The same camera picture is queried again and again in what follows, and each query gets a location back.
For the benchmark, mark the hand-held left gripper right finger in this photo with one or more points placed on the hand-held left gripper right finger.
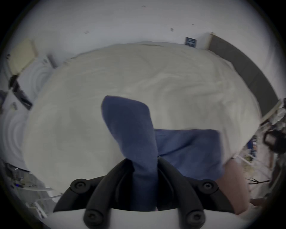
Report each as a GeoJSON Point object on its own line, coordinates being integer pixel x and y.
{"type": "Point", "coordinates": [178, 190]}

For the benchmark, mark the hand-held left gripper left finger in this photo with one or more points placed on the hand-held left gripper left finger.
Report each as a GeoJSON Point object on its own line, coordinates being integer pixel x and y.
{"type": "Point", "coordinates": [105, 190]}

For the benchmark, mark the dark blue shirt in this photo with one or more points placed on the dark blue shirt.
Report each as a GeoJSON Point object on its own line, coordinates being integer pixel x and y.
{"type": "Point", "coordinates": [143, 145]}

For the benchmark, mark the person's legs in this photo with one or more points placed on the person's legs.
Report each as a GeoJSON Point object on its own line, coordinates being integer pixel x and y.
{"type": "Point", "coordinates": [235, 185]}

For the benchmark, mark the bed with beige sheet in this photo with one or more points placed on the bed with beige sheet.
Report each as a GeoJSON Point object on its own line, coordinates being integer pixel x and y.
{"type": "Point", "coordinates": [143, 85]}

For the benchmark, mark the dark grey padded headboard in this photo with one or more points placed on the dark grey padded headboard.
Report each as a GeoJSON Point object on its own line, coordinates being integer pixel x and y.
{"type": "Point", "coordinates": [248, 67]}

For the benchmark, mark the small blue box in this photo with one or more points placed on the small blue box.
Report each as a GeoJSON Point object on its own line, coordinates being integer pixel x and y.
{"type": "Point", "coordinates": [190, 41]}

